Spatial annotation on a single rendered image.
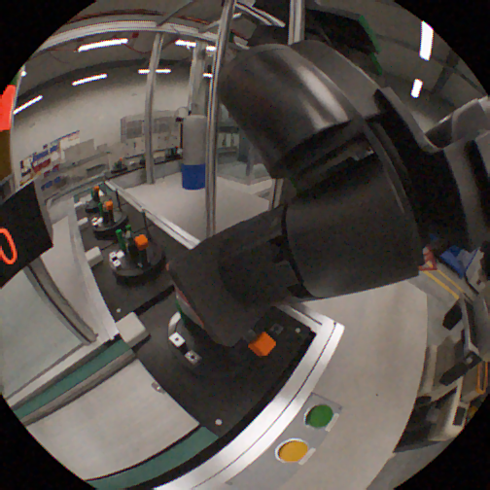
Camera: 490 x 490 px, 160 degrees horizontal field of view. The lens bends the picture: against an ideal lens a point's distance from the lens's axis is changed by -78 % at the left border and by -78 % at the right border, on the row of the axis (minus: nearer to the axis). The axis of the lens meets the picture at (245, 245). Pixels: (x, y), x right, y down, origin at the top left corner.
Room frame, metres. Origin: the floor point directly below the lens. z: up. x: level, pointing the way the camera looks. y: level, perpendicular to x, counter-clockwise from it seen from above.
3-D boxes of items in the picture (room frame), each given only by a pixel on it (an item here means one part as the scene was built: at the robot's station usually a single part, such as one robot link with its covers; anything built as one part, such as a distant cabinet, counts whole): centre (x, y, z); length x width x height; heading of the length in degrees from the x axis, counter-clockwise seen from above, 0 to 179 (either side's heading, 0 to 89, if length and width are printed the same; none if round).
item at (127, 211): (0.41, 0.45, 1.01); 0.24 x 0.24 x 0.13; 55
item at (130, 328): (0.10, 0.17, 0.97); 0.05 x 0.05 x 0.04; 55
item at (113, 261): (0.27, 0.24, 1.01); 0.24 x 0.24 x 0.13; 55
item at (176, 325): (0.13, 0.03, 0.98); 0.14 x 0.14 x 0.02
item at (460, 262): (1.98, -4.59, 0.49); 1.26 x 0.87 x 0.98; 54
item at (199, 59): (1.41, 0.47, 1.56); 0.09 x 0.04 x 1.39; 145
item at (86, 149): (5.28, 5.92, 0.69); 2.42 x 1.03 x 1.38; 142
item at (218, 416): (0.13, 0.03, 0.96); 0.24 x 0.24 x 0.02; 55
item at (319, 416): (-0.01, -0.13, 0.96); 0.04 x 0.04 x 0.02
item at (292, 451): (-0.07, -0.09, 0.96); 0.04 x 0.04 x 0.02
